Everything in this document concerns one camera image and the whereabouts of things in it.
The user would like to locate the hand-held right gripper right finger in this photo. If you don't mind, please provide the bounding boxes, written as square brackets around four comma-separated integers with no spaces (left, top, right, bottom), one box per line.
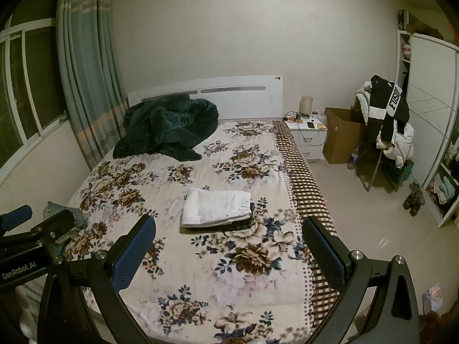
[302,216,420,344]

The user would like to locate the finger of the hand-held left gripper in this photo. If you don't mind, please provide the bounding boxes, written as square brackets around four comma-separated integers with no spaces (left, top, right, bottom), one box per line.
[0,205,33,232]
[30,210,76,246]

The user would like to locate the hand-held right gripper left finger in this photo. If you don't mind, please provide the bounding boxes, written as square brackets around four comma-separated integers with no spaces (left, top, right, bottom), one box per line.
[38,215,157,344]

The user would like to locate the white pants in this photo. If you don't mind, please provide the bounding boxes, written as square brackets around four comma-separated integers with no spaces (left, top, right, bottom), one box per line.
[180,187,252,228]

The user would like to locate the grey-blue clothes pile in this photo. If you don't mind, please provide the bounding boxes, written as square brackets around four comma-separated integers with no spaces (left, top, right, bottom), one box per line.
[43,202,88,255]

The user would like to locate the brown checked sheet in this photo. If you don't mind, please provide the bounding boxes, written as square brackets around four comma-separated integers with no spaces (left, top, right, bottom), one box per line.
[271,120,341,321]

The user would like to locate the folded dark jeans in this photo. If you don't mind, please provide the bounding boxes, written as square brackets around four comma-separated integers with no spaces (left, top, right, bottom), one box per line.
[184,202,256,230]

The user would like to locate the dark chair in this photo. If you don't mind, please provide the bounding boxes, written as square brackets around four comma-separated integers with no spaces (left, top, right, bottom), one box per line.
[353,143,406,192]

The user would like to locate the plastic water bottle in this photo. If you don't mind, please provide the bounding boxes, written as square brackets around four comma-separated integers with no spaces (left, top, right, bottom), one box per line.
[347,146,360,171]

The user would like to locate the dark boot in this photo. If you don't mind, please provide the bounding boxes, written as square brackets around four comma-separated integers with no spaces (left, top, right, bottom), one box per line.
[409,182,425,210]
[402,188,418,216]

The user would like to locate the white nightstand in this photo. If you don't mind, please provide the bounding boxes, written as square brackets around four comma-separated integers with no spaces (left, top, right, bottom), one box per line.
[283,113,328,162]

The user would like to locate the pink and blue packet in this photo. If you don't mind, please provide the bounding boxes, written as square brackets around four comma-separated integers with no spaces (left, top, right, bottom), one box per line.
[422,284,442,312]

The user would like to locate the teal storage bin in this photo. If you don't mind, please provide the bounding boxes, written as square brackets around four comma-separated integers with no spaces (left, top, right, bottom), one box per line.
[398,161,415,183]

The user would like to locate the large cardboard box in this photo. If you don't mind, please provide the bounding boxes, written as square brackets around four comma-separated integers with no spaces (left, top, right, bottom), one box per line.
[322,107,368,165]

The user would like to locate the brown garment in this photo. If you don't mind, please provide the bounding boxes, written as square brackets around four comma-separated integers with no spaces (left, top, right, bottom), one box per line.
[419,312,445,344]

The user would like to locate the dark green blanket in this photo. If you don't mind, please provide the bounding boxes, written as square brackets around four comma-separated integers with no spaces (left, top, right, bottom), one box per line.
[113,94,219,162]

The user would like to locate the white puffer jacket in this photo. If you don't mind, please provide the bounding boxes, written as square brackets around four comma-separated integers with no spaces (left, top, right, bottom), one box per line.
[375,122,415,168]

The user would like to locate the white-framed window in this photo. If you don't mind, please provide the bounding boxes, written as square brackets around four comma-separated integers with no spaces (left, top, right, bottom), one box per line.
[0,0,70,169]

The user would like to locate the stack of folded clothes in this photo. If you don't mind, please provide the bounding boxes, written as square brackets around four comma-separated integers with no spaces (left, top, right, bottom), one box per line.
[428,175,458,205]

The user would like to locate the grey-green curtain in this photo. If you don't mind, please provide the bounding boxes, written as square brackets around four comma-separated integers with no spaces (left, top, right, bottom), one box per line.
[55,0,130,171]

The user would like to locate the white fleece garment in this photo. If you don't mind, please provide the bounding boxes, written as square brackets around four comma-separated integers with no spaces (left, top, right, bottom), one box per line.
[355,82,374,115]

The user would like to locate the black and white jacket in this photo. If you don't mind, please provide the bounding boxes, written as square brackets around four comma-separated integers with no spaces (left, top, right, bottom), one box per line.
[366,75,410,147]

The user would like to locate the white bed with headboard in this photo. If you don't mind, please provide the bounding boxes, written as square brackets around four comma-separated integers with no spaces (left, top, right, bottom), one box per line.
[66,75,341,344]

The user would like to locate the white wardrobe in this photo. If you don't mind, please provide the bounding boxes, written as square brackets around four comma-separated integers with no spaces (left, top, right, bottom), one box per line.
[396,9,459,228]

